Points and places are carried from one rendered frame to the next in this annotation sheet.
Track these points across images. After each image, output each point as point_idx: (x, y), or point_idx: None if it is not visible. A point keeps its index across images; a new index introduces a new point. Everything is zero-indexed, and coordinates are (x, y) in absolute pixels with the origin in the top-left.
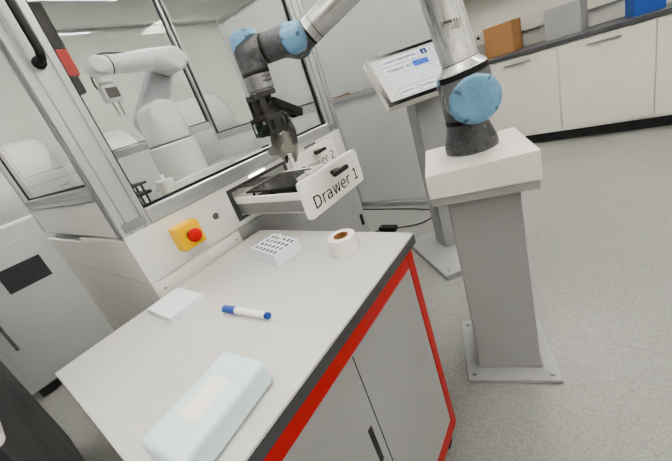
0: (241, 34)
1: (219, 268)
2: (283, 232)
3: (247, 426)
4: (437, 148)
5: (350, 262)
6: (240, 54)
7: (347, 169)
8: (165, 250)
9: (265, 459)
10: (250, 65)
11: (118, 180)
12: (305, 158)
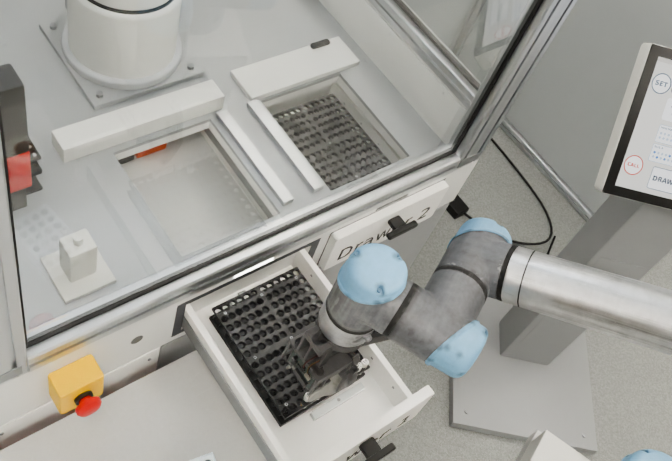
0: (372, 297)
1: (98, 445)
2: (230, 418)
3: None
4: (563, 447)
5: None
6: (347, 306)
7: (395, 423)
8: (28, 396)
9: None
10: (350, 324)
11: (8, 330)
12: (363, 233)
